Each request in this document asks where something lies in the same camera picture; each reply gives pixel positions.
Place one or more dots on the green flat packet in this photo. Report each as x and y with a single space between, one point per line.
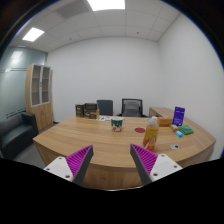
186 130

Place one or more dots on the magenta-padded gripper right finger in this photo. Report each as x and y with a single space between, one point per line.
165 166

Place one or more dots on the black mesh office chair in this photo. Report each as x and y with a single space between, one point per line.
131 108

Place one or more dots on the yellow drink bottle white cap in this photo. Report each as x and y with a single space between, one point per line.
150 136

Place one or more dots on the purple standing package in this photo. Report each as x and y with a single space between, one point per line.
179 116

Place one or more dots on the dark grey padded office chair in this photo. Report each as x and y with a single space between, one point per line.
105 107

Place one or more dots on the small tan yellow box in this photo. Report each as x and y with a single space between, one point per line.
173 127

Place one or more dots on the small light blue box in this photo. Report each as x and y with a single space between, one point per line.
179 133

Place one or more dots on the flat round red coaster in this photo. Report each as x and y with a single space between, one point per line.
140 130

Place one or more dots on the square ceiling light panel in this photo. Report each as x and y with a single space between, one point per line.
33 34
106 4

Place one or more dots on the small dark brown box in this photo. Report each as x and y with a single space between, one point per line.
79 110

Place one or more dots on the wooden shelf cabinet glass doors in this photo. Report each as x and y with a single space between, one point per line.
41 115

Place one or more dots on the ceiling air vent grille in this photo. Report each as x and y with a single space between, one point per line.
71 8

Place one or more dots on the black leather sofa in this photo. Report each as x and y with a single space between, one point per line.
15 135

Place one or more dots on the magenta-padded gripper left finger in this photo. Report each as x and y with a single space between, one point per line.
60 166

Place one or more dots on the green mug with white print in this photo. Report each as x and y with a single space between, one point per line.
117 125

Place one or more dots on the large dark brown box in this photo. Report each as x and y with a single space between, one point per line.
90 107

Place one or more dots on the orange brown box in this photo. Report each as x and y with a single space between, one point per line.
164 122

